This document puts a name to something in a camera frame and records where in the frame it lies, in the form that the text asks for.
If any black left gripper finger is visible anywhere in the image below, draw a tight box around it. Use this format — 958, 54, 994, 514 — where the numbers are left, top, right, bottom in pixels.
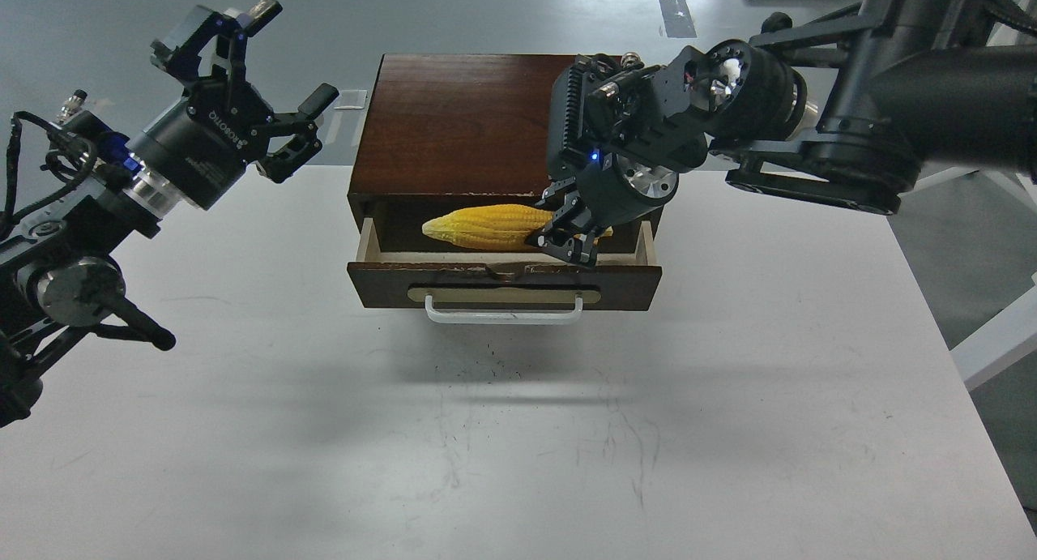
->
151, 0, 283, 103
257, 83, 339, 184

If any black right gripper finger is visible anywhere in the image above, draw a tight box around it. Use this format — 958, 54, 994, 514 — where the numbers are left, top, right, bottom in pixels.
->
525, 190, 601, 267

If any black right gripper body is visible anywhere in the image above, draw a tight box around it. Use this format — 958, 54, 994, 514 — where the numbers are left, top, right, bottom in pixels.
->
559, 151, 679, 234

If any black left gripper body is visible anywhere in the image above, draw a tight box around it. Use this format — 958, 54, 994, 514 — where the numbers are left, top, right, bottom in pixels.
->
127, 90, 273, 209

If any yellow corn cob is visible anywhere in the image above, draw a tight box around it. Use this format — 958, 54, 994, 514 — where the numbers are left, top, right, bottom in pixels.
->
421, 204, 614, 251

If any wooden drawer with white handle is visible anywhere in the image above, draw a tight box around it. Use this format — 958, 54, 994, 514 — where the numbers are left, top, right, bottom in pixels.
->
347, 219, 662, 324

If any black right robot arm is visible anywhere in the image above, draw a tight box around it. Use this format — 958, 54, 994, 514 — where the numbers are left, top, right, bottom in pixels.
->
528, 0, 1036, 267

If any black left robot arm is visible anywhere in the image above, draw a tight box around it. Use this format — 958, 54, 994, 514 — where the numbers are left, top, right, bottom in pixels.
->
1, 0, 338, 425

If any dark wooden drawer cabinet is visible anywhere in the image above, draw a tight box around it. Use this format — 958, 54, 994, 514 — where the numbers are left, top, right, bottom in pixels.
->
348, 54, 666, 253

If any white office chair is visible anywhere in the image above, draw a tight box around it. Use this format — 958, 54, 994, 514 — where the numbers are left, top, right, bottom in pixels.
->
910, 166, 1036, 391

